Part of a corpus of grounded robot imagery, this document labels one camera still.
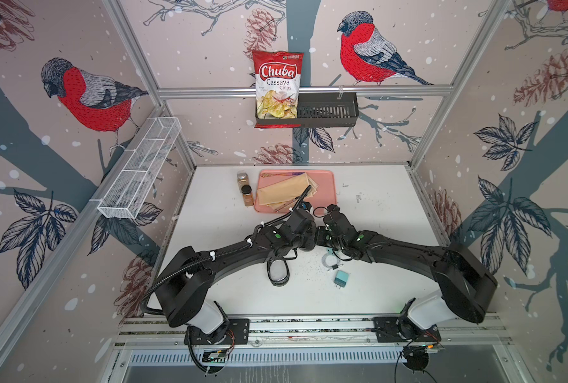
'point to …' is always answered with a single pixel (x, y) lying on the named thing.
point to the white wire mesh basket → (128, 189)
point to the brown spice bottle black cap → (247, 196)
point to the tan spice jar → (242, 179)
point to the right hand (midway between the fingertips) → (311, 232)
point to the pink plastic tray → (325, 195)
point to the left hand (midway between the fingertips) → (318, 230)
